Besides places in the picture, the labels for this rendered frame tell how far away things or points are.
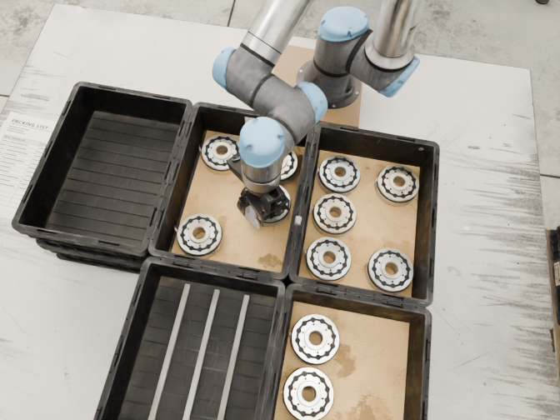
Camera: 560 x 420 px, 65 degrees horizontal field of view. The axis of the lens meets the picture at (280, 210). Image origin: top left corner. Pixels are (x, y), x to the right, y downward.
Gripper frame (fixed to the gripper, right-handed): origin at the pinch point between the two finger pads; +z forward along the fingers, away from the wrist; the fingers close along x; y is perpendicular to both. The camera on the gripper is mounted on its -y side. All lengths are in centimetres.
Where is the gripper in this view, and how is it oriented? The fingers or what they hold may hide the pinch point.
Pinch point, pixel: (257, 209)
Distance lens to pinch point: 105.6
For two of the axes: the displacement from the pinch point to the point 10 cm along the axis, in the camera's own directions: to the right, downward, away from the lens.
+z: -0.3, 3.9, 9.2
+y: 5.8, 7.6, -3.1
